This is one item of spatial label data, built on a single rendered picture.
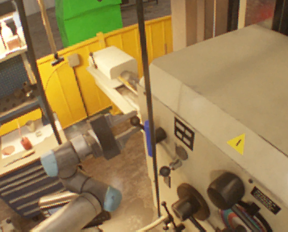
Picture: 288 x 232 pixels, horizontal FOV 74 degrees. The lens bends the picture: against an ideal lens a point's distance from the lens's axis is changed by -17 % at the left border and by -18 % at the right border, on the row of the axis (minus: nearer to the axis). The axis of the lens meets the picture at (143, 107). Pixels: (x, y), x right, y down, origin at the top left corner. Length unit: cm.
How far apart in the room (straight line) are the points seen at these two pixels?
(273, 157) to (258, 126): 7
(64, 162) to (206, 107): 40
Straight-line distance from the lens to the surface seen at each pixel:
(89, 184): 67
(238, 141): 47
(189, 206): 69
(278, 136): 47
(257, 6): 106
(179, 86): 56
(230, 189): 45
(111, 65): 170
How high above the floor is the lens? 221
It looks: 40 degrees down
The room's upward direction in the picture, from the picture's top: 7 degrees counter-clockwise
